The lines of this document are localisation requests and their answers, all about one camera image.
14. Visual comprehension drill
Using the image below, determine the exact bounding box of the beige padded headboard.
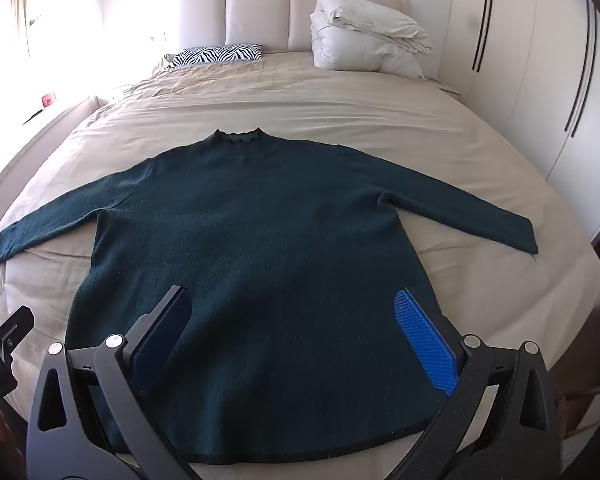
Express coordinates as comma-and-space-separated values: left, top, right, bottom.
169, 0, 413, 55

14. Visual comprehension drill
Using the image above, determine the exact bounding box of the zebra print pillow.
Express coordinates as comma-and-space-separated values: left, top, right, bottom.
167, 44, 264, 69

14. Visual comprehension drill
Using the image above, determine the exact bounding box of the black wardrobe handle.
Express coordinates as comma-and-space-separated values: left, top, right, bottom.
565, 0, 596, 137
472, 0, 495, 72

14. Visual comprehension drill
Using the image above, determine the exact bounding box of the beige curtain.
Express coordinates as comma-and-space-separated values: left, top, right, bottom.
0, 0, 48, 63

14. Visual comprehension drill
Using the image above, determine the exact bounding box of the bed with beige sheet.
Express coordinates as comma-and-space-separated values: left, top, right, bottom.
0, 50, 600, 480

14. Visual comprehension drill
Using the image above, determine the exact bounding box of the dark green sweater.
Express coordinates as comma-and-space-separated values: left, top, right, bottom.
0, 128, 538, 465

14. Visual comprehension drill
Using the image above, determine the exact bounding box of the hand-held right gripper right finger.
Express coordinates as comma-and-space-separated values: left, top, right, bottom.
390, 287, 575, 480

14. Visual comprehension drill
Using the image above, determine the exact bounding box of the folded white duvet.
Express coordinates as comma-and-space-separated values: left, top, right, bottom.
310, 0, 433, 77

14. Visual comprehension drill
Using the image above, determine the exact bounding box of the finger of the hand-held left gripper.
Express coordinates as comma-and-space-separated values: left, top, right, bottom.
0, 306, 35, 361

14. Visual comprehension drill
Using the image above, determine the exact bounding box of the white wardrobe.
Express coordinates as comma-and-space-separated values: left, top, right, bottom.
439, 0, 600, 247

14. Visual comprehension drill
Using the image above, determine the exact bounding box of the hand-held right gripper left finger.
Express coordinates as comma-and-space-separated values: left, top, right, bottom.
26, 285, 196, 480

